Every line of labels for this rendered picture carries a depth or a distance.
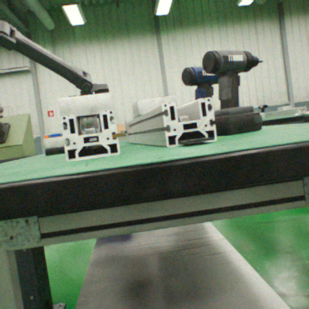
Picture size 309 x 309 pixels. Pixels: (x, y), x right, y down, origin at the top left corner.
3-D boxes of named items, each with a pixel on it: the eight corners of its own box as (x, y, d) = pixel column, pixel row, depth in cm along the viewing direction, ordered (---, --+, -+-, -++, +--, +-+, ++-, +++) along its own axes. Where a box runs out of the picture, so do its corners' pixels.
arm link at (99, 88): (79, 72, 161) (81, 84, 155) (106, 70, 163) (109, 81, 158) (82, 94, 170) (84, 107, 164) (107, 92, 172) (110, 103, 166)
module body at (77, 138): (81, 150, 148) (78, 128, 147) (106, 146, 149) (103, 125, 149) (66, 162, 69) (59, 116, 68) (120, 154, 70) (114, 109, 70)
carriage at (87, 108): (67, 133, 91) (64, 105, 91) (112, 127, 93) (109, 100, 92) (62, 132, 75) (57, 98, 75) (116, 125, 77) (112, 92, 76)
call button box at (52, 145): (48, 154, 138) (45, 138, 138) (74, 151, 140) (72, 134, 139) (45, 156, 130) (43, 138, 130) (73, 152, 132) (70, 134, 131)
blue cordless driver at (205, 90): (186, 138, 120) (177, 70, 119) (232, 130, 130) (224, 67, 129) (201, 136, 114) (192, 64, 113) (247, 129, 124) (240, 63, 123)
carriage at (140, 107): (134, 126, 118) (131, 105, 118) (167, 122, 120) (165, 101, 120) (140, 124, 103) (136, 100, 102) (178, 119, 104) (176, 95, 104)
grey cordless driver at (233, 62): (207, 137, 99) (196, 54, 98) (259, 129, 109) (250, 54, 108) (227, 135, 93) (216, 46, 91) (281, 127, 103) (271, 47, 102)
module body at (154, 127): (129, 143, 150) (126, 122, 150) (153, 140, 152) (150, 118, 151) (167, 147, 71) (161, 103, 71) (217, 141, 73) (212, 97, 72)
